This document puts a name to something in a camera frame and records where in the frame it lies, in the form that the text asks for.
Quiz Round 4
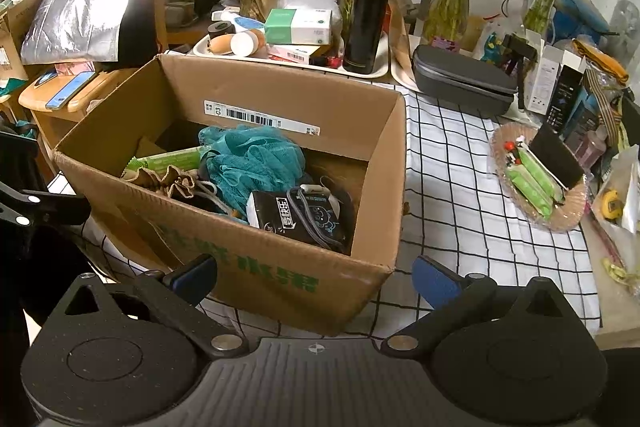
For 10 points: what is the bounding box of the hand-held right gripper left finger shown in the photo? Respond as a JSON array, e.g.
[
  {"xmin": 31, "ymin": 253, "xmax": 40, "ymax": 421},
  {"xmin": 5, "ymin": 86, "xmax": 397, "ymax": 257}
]
[{"xmin": 52, "ymin": 253, "xmax": 249, "ymax": 361}]

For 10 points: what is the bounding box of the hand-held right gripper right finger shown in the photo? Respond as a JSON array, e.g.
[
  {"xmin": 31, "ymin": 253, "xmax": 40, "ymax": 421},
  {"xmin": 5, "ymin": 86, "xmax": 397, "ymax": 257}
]
[{"xmin": 381, "ymin": 255, "xmax": 591, "ymax": 358}]

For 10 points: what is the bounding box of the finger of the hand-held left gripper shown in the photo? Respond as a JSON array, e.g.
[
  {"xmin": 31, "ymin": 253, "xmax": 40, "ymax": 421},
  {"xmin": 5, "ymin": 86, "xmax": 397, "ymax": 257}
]
[{"xmin": 0, "ymin": 179, "xmax": 92, "ymax": 228}]

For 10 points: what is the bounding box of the cardboard box green print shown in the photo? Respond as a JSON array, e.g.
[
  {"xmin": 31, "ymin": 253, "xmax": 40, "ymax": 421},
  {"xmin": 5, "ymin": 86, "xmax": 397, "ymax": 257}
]
[{"xmin": 52, "ymin": 53, "xmax": 407, "ymax": 337}]

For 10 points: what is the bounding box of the brown drawstring bag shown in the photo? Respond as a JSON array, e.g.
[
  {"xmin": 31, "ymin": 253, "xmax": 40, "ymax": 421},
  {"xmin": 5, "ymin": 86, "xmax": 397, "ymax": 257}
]
[{"xmin": 122, "ymin": 164, "xmax": 221, "ymax": 208}]

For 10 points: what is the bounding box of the black tissue packet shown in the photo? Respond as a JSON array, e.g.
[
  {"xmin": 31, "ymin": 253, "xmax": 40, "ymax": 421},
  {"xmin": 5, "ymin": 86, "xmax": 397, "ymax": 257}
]
[{"xmin": 246, "ymin": 190, "xmax": 301, "ymax": 238}]

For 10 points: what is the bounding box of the green wipes packet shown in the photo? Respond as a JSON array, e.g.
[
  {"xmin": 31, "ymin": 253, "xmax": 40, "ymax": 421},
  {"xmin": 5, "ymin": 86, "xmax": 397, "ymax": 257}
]
[{"xmin": 125, "ymin": 146, "xmax": 213, "ymax": 178}]

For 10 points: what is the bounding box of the black cartoon print pouch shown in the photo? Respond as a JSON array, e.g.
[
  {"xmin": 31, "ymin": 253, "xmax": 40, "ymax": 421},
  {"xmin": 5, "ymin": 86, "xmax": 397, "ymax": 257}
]
[{"xmin": 287, "ymin": 177, "xmax": 357, "ymax": 255}]

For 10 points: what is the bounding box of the teal mesh loofah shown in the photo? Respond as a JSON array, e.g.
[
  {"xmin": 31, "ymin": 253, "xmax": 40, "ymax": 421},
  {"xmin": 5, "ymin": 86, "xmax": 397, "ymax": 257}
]
[{"xmin": 198, "ymin": 124, "xmax": 307, "ymax": 223}]

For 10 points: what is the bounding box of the white black checked tablecloth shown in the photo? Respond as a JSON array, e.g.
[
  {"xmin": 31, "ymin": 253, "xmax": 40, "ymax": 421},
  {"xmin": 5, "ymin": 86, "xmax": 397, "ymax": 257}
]
[{"xmin": 47, "ymin": 49, "xmax": 601, "ymax": 340}]

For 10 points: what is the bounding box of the blue smartphone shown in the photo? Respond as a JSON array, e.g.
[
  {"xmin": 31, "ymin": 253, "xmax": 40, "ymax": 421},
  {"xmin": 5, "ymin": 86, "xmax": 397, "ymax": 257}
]
[{"xmin": 45, "ymin": 71, "xmax": 98, "ymax": 110}]

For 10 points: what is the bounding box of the wooden chair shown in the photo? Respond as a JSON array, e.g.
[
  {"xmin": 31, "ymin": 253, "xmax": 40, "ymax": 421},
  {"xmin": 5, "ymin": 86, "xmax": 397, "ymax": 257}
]
[{"xmin": 19, "ymin": 0, "xmax": 173, "ymax": 148}]

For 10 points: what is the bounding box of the pink packet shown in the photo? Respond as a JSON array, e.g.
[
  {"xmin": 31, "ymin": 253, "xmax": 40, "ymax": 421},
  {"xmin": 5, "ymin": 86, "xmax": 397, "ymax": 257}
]
[{"xmin": 52, "ymin": 62, "xmax": 96, "ymax": 75}]

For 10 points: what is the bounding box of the woven snack basket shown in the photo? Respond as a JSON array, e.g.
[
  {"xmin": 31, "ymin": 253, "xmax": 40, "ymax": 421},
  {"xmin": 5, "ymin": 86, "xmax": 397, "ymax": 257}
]
[{"xmin": 489, "ymin": 123, "xmax": 588, "ymax": 234}]

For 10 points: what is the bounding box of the small red white toy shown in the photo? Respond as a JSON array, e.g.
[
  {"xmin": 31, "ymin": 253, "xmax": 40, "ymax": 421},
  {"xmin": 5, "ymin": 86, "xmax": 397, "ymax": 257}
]
[{"xmin": 504, "ymin": 137, "xmax": 526, "ymax": 162}]

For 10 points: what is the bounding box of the brown cardboard carton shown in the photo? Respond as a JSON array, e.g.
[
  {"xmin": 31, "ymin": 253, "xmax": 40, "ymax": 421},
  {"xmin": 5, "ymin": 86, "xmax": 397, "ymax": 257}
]
[{"xmin": 0, "ymin": 0, "xmax": 46, "ymax": 80}]

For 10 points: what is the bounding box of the black rectangular pouch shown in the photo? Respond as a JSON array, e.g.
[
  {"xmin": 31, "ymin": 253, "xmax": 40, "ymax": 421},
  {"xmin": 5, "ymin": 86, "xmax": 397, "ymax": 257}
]
[{"xmin": 529, "ymin": 124, "xmax": 586, "ymax": 190}]

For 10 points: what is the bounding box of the yellow green ribbon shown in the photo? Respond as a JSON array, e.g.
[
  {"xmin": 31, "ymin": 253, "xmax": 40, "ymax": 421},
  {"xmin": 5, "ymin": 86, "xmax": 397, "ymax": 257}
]
[{"xmin": 602, "ymin": 257, "xmax": 640, "ymax": 293}]

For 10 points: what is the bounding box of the black cloth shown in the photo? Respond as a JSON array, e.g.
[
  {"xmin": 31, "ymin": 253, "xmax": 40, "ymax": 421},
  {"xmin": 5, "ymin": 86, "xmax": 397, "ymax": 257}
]
[{"xmin": 117, "ymin": 0, "xmax": 156, "ymax": 68}]

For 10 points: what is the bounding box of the yellow tape measure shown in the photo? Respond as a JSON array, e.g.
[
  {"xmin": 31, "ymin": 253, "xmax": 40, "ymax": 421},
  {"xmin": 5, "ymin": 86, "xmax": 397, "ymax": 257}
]
[{"xmin": 600, "ymin": 189, "xmax": 625, "ymax": 222}]

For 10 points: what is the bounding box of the grey zip case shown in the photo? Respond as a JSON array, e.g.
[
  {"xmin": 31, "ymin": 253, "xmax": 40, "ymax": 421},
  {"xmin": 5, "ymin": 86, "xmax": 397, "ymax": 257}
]
[{"xmin": 412, "ymin": 44, "xmax": 521, "ymax": 116}]

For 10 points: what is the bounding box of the clear zip bag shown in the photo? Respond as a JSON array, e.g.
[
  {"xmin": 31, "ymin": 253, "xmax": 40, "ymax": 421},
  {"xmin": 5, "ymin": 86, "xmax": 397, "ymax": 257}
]
[{"xmin": 595, "ymin": 147, "xmax": 640, "ymax": 258}]

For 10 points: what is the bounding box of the black product box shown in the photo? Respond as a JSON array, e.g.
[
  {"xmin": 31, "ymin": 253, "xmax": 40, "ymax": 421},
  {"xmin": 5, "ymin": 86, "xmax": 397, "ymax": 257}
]
[{"xmin": 545, "ymin": 67, "xmax": 586, "ymax": 132}]

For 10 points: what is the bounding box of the white product box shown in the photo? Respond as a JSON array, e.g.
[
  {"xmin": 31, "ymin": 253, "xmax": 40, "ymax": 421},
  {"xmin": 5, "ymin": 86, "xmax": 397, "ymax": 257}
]
[{"xmin": 525, "ymin": 42, "xmax": 563, "ymax": 115}]

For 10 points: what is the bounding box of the black small tripod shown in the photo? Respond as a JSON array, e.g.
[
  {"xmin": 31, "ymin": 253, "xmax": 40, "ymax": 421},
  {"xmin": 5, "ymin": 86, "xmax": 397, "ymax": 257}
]
[{"xmin": 502, "ymin": 34, "xmax": 538, "ymax": 110}]

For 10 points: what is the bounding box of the white jar lid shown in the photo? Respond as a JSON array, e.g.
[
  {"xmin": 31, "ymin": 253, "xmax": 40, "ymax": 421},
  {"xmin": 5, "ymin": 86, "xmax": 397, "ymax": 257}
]
[{"xmin": 230, "ymin": 28, "xmax": 266, "ymax": 56}]

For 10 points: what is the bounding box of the brown paper bag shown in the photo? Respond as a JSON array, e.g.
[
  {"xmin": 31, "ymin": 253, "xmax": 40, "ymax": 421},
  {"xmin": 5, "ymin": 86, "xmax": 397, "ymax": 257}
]
[{"xmin": 387, "ymin": 2, "xmax": 413, "ymax": 82}]

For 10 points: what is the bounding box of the colourful printed bag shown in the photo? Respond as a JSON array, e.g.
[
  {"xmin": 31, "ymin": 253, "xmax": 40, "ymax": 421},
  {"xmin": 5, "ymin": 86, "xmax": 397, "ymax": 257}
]
[{"xmin": 475, "ymin": 27, "xmax": 506, "ymax": 62}]

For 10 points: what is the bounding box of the striped ribbon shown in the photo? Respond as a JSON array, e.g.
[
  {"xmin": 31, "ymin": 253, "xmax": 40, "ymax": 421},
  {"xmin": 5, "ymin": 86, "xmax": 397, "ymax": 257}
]
[{"xmin": 585, "ymin": 67, "xmax": 626, "ymax": 138}]

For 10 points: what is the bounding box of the red white flat box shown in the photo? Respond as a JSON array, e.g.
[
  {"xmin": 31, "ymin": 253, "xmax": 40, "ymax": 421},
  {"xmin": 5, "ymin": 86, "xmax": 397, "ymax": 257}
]
[{"xmin": 267, "ymin": 43, "xmax": 321, "ymax": 64}]

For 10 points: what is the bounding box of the white spray bottle blue label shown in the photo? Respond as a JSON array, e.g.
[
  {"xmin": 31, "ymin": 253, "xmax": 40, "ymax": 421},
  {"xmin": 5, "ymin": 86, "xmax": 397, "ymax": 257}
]
[{"xmin": 211, "ymin": 9, "xmax": 266, "ymax": 32}]

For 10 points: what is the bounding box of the black thermos bottle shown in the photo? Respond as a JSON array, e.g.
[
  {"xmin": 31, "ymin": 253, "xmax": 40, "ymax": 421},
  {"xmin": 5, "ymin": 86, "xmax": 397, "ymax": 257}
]
[{"xmin": 342, "ymin": 0, "xmax": 402, "ymax": 75}]

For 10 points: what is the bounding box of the green white tissue box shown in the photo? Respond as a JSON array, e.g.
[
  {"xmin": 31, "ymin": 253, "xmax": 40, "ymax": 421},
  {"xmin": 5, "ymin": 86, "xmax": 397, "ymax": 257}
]
[{"xmin": 263, "ymin": 8, "xmax": 333, "ymax": 46}]

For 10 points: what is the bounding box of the yellow black pouch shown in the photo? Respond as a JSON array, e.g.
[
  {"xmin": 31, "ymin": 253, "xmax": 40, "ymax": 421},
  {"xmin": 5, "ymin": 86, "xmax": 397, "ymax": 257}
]
[{"xmin": 572, "ymin": 38, "xmax": 628, "ymax": 82}]

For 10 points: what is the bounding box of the white plastic bag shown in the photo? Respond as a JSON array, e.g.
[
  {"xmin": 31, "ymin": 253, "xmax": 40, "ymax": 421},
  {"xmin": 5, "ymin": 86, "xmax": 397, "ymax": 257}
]
[{"xmin": 277, "ymin": 0, "xmax": 343, "ymax": 28}]

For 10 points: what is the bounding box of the blue plastic item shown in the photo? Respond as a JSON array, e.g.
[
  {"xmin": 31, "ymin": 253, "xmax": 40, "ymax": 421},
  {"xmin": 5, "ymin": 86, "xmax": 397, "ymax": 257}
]
[{"xmin": 555, "ymin": 0, "xmax": 608, "ymax": 42}]

